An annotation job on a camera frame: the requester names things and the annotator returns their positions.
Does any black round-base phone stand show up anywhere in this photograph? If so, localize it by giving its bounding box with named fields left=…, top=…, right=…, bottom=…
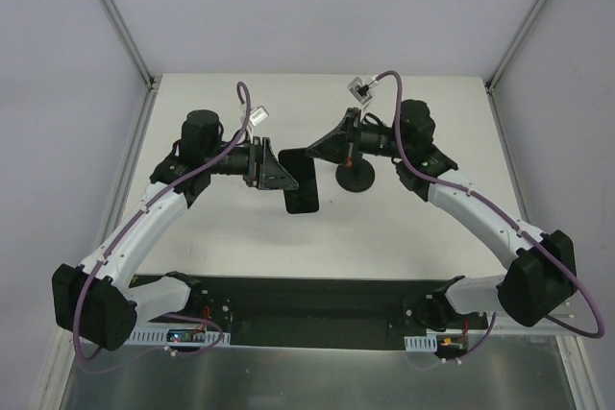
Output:
left=335, top=158, right=376, bottom=193

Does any black smartphone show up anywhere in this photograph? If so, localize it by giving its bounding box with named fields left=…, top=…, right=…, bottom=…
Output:
left=279, top=149, right=320, bottom=214

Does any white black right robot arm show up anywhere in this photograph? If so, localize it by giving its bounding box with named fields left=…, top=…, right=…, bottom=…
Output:
left=307, top=100, right=577, bottom=331

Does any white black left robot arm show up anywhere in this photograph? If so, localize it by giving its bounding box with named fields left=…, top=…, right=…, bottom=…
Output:
left=52, top=107, right=298, bottom=351

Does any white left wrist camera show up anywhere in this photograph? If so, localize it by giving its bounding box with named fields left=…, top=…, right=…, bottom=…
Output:
left=240, top=106, right=269, bottom=140

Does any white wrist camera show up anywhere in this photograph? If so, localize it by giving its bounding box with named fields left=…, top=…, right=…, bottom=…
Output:
left=347, top=76, right=380, bottom=112
left=240, top=106, right=269, bottom=140

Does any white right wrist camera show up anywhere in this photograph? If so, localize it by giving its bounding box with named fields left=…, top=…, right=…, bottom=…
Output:
left=347, top=76, right=380, bottom=112

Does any white left cable duct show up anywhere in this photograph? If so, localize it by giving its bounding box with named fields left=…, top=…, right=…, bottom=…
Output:
left=125, top=326, right=231, bottom=348

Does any white cable duct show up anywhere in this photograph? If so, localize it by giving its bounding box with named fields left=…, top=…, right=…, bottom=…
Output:
left=404, top=334, right=438, bottom=353
left=125, top=326, right=231, bottom=348

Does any white right cable duct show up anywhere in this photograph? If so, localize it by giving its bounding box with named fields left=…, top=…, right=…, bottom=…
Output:
left=404, top=334, right=438, bottom=353

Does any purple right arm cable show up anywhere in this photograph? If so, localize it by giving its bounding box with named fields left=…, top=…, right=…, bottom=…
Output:
left=369, top=70, right=605, bottom=338

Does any aluminium left frame post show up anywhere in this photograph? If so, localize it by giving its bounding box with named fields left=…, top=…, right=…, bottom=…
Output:
left=98, top=0, right=156, bottom=90

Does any aluminium frame post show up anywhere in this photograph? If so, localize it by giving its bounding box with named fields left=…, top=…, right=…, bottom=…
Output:
left=98, top=0, right=156, bottom=90
left=484, top=0, right=551, bottom=95

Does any aluminium right frame post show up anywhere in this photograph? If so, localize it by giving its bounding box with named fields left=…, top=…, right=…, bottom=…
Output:
left=484, top=0, right=551, bottom=95

